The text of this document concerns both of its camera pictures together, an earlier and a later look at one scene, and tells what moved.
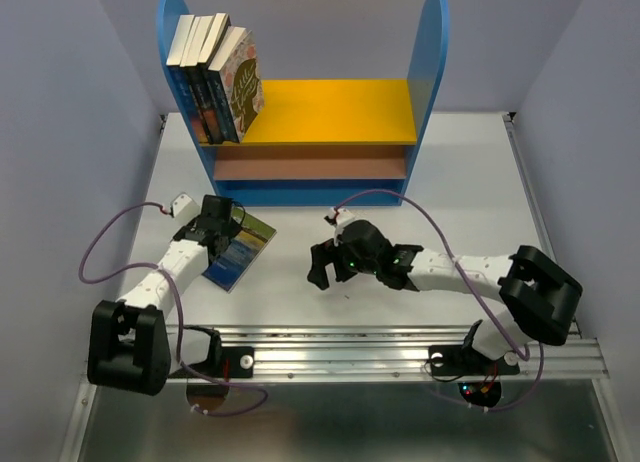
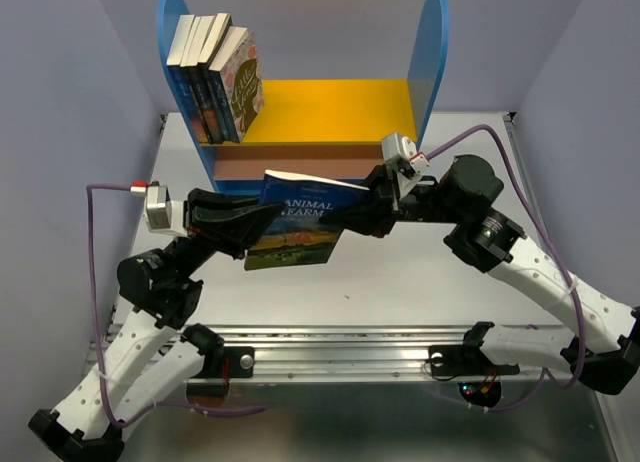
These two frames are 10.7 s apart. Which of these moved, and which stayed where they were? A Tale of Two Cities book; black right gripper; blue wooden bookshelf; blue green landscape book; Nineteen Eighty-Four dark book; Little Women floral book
Moved: A Tale of Two Cities book; black right gripper; blue green landscape book
Stayed: Nineteen Eighty-Four dark book; Little Women floral book; blue wooden bookshelf
